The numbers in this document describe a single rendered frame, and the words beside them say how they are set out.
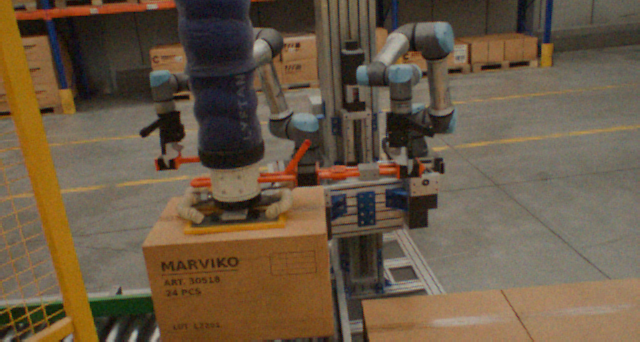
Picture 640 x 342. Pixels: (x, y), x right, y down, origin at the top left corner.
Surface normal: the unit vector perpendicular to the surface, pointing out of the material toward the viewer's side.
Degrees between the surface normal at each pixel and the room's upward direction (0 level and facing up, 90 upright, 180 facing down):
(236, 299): 90
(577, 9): 90
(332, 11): 90
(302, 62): 90
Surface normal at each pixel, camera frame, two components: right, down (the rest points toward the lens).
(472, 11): 0.13, 0.33
